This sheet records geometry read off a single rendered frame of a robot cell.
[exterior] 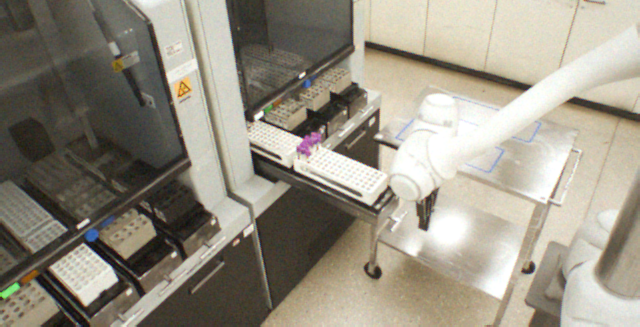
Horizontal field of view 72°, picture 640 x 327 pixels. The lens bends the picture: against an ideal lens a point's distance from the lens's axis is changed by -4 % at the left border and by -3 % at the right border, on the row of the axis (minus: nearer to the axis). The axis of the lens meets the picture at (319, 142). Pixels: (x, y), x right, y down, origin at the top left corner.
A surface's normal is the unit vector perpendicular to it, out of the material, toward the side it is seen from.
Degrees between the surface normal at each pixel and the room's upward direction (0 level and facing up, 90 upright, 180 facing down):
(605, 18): 90
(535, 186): 0
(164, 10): 90
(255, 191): 0
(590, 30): 90
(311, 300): 0
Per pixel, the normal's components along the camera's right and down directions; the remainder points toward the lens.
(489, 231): -0.04, -0.80
